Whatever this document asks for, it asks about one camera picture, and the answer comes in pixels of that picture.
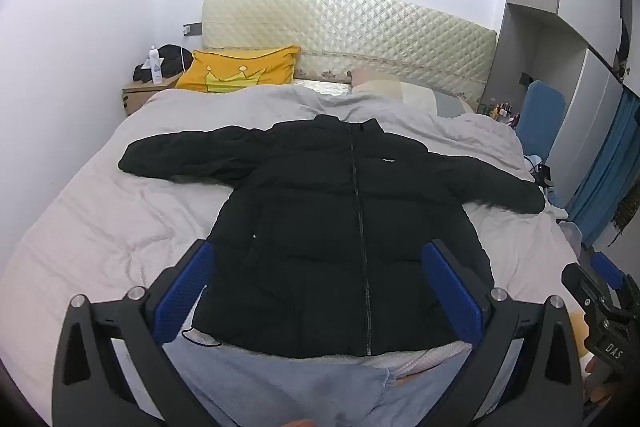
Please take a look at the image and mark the person's right hand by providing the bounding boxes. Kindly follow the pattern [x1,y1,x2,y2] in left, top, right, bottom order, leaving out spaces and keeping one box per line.
[582,354,608,408]

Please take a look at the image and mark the pink and grey pillow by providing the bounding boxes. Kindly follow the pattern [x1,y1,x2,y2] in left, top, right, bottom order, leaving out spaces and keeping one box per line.
[350,67,473,115]

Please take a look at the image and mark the cluster of small bottles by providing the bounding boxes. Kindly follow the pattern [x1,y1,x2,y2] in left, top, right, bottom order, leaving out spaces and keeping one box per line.
[477,97,523,128]

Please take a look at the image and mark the grey bed duvet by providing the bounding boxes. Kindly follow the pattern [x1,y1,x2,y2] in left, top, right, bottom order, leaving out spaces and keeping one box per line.
[0,84,583,408]

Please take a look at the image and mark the cream quilted headboard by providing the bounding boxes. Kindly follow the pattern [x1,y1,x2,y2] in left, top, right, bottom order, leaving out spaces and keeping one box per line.
[201,0,497,108]

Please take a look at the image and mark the grey wardrobe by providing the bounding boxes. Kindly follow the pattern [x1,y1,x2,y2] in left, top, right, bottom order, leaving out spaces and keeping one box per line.
[480,0,640,253]

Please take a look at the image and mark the blue chair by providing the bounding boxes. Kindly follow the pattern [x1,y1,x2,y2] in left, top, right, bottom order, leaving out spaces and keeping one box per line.
[515,80,566,168]

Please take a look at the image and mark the wooden nightstand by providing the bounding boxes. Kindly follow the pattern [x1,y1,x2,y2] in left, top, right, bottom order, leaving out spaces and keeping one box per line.
[122,79,178,116]

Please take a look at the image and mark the yellow crown pillow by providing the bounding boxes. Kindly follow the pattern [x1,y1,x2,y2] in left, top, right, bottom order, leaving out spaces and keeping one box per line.
[175,45,301,94]

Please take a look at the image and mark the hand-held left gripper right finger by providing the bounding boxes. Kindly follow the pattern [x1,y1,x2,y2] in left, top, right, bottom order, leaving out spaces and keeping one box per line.
[421,238,586,427]

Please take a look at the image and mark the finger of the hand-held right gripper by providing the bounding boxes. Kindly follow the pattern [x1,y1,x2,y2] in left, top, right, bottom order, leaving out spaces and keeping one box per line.
[590,252,627,292]

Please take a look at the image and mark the white plastic bottle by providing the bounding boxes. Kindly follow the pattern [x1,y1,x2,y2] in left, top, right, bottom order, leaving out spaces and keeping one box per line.
[148,47,163,86]

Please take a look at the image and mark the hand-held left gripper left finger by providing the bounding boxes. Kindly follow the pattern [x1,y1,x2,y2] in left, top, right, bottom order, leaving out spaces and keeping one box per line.
[51,239,221,427]

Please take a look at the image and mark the person's blue jeans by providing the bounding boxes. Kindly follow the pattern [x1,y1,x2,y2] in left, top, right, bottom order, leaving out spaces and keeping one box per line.
[165,342,521,427]

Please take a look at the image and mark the blue hanging cloth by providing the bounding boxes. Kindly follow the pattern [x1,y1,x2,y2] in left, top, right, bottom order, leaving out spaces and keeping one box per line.
[567,94,640,248]

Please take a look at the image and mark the black puffer jacket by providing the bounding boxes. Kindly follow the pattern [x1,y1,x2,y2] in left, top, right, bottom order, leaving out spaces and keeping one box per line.
[118,114,547,359]

